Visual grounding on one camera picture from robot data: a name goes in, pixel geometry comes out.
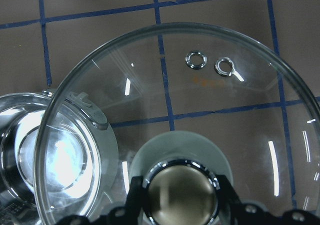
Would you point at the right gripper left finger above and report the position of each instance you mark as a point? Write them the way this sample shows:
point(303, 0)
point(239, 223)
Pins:
point(137, 199)

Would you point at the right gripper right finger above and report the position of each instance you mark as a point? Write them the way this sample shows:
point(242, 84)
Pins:
point(226, 194)

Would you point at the glass pot lid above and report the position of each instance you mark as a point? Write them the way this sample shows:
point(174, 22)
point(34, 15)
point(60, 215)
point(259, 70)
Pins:
point(187, 102)

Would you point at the mint green steel pot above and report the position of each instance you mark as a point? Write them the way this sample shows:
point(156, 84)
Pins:
point(80, 162)

